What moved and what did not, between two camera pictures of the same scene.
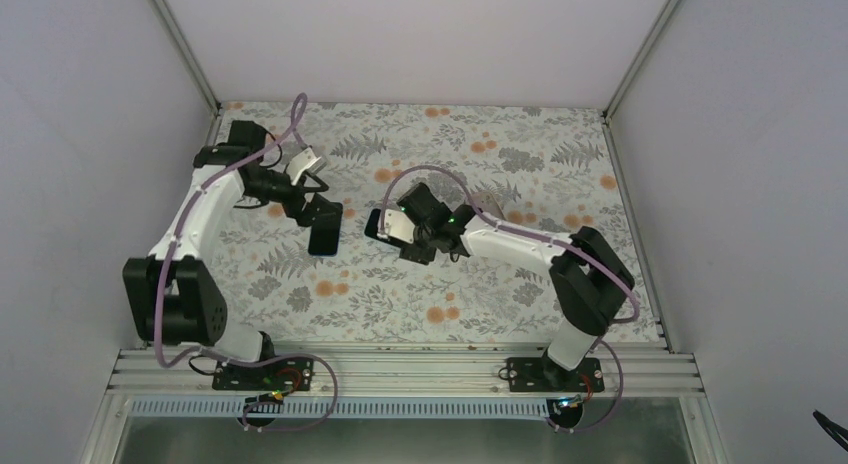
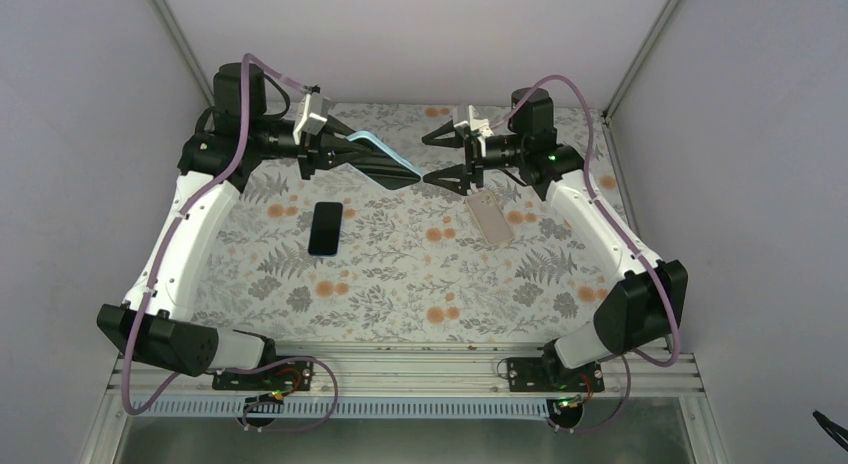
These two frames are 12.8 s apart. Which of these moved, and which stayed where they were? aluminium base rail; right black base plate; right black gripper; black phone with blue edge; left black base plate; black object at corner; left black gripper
Moved: left black gripper; right black gripper
Stayed: right black base plate; black object at corner; left black base plate; aluminium base rail; black phone with blue edge
